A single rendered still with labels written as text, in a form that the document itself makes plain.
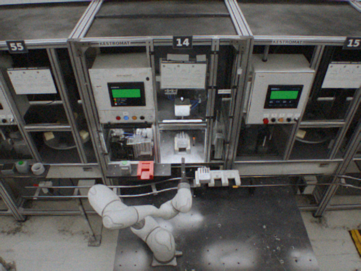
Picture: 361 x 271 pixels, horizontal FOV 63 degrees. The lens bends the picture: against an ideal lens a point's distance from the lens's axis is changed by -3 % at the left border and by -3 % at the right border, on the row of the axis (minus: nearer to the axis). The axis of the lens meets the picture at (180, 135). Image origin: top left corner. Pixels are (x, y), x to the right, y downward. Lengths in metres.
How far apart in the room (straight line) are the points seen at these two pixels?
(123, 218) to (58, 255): 1.78
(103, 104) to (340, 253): 2.67
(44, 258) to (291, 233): 2.33
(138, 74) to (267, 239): 1.57
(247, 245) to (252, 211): 0.33
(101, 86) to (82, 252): 1.79
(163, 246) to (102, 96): 1.12
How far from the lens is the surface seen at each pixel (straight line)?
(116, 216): 1.66
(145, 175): 2.53
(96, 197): 1.77
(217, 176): 2.59
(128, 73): 2.08
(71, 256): 3.33
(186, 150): 2.70
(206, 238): 2.47
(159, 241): 2.15
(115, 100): 2.19
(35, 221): 3.69
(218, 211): 2.61
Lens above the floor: 2.83
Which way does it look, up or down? 42 degrees down
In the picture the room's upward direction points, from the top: straight up
